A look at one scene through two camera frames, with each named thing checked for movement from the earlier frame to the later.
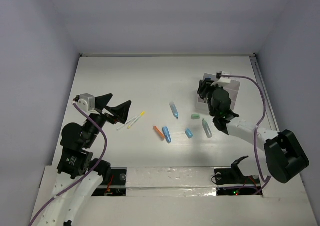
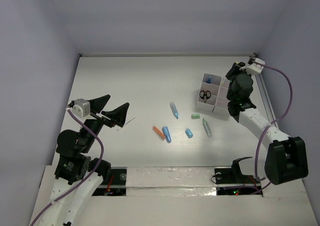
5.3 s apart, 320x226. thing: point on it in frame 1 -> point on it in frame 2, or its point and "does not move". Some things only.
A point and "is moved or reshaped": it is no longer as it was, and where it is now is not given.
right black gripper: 205,85 -> 235,69
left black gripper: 107,113 does not move
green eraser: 195,116 does not move
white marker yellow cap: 142,113 is moved or reshaped
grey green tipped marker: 207,128 does not move
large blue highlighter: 167,133 does not move
